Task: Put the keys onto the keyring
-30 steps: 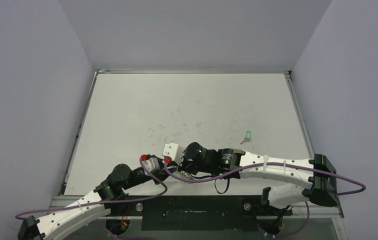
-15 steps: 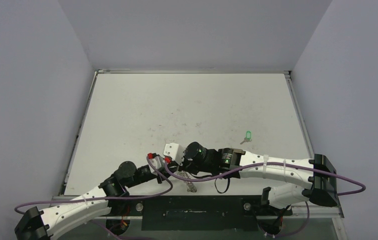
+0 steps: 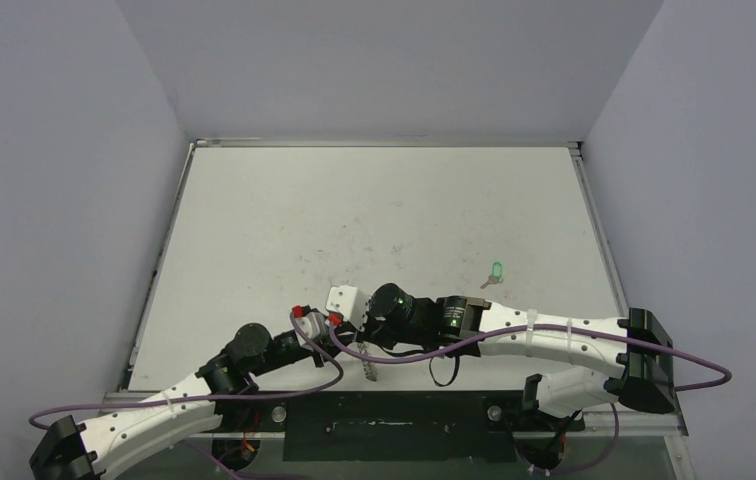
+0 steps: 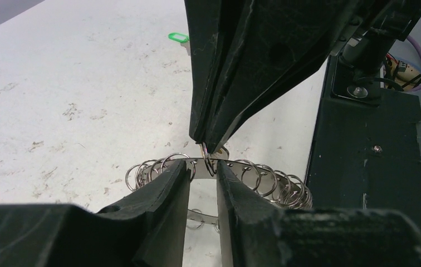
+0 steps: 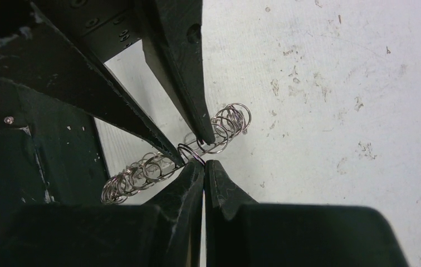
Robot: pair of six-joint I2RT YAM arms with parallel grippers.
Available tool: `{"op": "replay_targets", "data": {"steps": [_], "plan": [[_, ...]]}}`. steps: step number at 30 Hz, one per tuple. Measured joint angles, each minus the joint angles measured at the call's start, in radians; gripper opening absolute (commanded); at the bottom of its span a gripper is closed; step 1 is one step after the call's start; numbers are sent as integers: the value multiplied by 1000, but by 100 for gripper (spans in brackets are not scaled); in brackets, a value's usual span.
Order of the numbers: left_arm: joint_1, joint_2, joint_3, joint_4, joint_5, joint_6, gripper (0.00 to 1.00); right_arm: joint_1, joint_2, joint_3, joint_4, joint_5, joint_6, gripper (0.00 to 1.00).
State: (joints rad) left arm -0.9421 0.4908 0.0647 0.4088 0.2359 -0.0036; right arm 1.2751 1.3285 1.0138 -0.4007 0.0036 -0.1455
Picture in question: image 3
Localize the metal disc with key rings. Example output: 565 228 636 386
356 342 378 383

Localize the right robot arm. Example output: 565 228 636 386
326 283 677 429

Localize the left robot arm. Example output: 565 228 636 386
29 313 328 479

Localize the key with green tag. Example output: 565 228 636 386
480 261 503 289

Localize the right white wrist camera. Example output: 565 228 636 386
326 285 370 331

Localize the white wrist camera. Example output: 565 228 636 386
291 306 328 345
326 285 370 331

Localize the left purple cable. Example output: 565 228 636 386
28 307 346 480

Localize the purple cable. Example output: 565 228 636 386
327 314 734 477
28 307 346 480

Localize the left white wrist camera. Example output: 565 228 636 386
291 306 328 345

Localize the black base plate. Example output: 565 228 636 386
212 390 585 462

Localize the aluminium frame rail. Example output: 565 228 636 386
91 390 689 440

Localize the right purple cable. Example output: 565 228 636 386
327 314 734 477

